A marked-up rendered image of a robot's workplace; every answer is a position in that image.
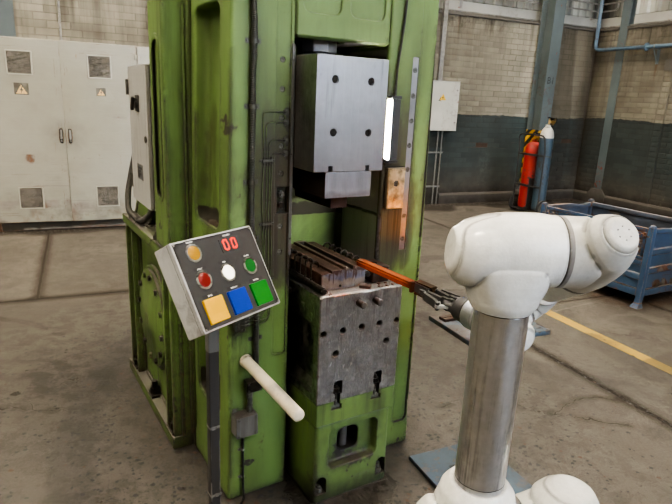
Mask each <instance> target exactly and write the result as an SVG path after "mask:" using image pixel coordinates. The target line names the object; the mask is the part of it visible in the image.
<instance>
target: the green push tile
mask: <svg viewBox="0 0 672 504"><path fill-rule="evenodd" d="M249 287H250V289H251V292H252V294H253V297H254V299H255V302H256V304H257V307H258V306H260V305H263V304H265V303H268V302H270V301H273V300H274V298H273V296H272V294H271V291H270V289H269V286H268V284H267V281H266V279H263V280H260V281H258V282H255V283H252V284H249Z"/></svg>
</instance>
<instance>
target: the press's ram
mask: <svg viewBox="0 0 672 504"><path fill-rule="evenodd" d="M388 70H389V60H386V59H375V58H364V57H353V56H342V55H331V54H320V53H315V54H303V55H296V56H295V97H294V140H293V167H295V168H298V169H302V170H306V171H309V172H313V173H319V172H328V171H330V172H350V171H365V170H367V171H381V170H382V162H383V146H384V131H385V116H386V100H387V85H388Z"/></svg>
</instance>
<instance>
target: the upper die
mask: <svg viewBox="0 0 672 504"><path fill-rule="evenodd" d="M370 185H371V171H367V170H365V171H350V172H330V171H328V172H319V173H313V172H309V171H306V170H302V169H298V168H295V167H293V181H292V188H295V189H298V190H301V191H304V192H307V193H310V194H312V195H315V196H318V197H321V198H324V199H327V198H343V197H360V196H370Z"/></svg>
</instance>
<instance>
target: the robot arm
mask: <svg viewBox="0 0 672 504"><path fill-rule="evenodd" d="M638 243H639V234H638V231H637V229H636V228H635V226H634V225H633V224H632V223H631V222H630V221H629V220H627V219H626V218H624V217H622V216H619V215H613V214H602V215H596V216H594V217H593V218H590V217H587V216H559V215H548V214H543V213H534V212H496V213H487V214H482V215H478V216H474V217H471V218H468V219H466V220H463V221H461V222H460V223H458V224H457V225H456V226H454V227H453V228H452V229H451V230H450V232H449V234H448V237H447V240H446V244H445V252H444V261H445V266H446V269H447V271H448V273H449V275H450V277H451V278H452V279H453V280H454V281H455V282H456V283H458V284H459V285H462V286H465V289H466V294H467V296H462V295H459V294H457V293H454V292H451V291H448V290H446V289H441V290H439V289H435V293H433V292H431V291H430V290H431V289H430V288H427V287H425V286H423V285H420V284H418V283H415V286H414V292H416V293H418V294H420V295H422V296H423V299H422V300H423V301H425V302H426V303H428V304H429V305H430V306H432V307H433V308H434V309H435V311H439V309H444V310H445V311H449V312H450V313H451V314H452V316H453V318H454V319H456V320H458V321H459V322H460V323H461V324H462V325H463V326H464V327H466V328H467V329H469V330H471V332H470V340H469V348H468V357H467V365H466V374H465V387H464V396H463V404H462V413H461V421H460V430H459V438H458V447H457V455H456V464H455V466H454V467H452V468H450V469H449V470H447V471H446V472H445V473H444V474H443V475H442V477H441V479H440V482H439V484H438V485H437V487H436V489H435V491H434V493H428V494H426V495H424V496H423V497H422V498H421V499H420V500H419V501H418V502H417V504H599V501H598V499H597V497H596V495H595V493H594V492H593V490H592V489H591V488H590V487H589V486H588V485H587V484H586V483H584V482H583V481H581V480H579V479H577V478H575V477H572V476H569V475H564V474H557V475H549V476H546V477H544V478H542V479H540V480H538V481H536V482H535V483H534V484H533V485H532V488H531V489H528V490H525V491H522V492H520V493H517V494H515V493H514V490H513V488H512V487H511V485H510V483H509V482H508V481H507V480H506V473H507V466H508V459H509V452H510V446H511V439H512V432H513V425H514V419H515V412H516V405H517V398H518V392H519V385H520V378H521V371H522V364H523V358H524V351H526V350H527V349H529V348H530V347H531V345H532V344H533V342H534V339H535V331H534V328H533V326H532V325H531V324H532V323H533V322H534V321H535V320H536V319H537V318H539V317H540V316H542V315H543V314H545V313H547V312H548V311H549V310H550V309H551V308H552V307H553V306H554V305H555V304H556V303H557V302H558V301H560V300H563V299H566V298H569V297H573V296H577V295H582V294H586V293H589V292H591V291H594V290H596V289H599V288H602V287H604V286H606V285H607V284H609V283H611V282H612V281H614V280H615V279H617V278H618V277H619V276H621V275H622V274H623V273H624V272H625V271H626V270H627V269H628V268H629V267H630V265H631V264H632V262H633V261H634V259H635V257H636V255H637V252H638V250H639V249H638ZM445 292H446V293H445Z"/></svg>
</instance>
